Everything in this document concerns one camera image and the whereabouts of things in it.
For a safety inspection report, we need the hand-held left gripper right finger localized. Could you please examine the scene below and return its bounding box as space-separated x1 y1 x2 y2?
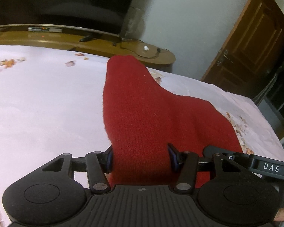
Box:
168 143 242 192

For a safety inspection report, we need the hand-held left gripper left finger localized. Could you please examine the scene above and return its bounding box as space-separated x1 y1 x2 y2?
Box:
42 146 114 194

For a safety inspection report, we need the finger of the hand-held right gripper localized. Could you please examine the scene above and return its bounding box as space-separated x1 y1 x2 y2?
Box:
202 146 228 156

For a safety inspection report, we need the red knitted sweater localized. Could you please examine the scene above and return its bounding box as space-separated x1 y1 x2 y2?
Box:
102 55 244 190

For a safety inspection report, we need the white floral bed sheet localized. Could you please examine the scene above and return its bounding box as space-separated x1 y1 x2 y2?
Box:
0 44 284 227

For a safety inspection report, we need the metal door latch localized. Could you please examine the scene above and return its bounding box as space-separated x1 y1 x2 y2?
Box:
216 49 230 67

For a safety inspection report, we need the wooden television cabinet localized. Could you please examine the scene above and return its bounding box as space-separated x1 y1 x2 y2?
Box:
0 24 176 73

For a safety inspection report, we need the brown wooden door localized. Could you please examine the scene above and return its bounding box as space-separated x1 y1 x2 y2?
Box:
201 0 284 100

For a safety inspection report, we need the grey set-top box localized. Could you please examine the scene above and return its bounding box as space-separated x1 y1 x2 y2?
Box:
28 26 62 33

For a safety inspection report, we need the black flat television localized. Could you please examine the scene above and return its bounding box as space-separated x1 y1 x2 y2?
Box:
0 0 140 42

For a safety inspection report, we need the black cable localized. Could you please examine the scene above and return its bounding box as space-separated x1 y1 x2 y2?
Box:
112 37 171 59

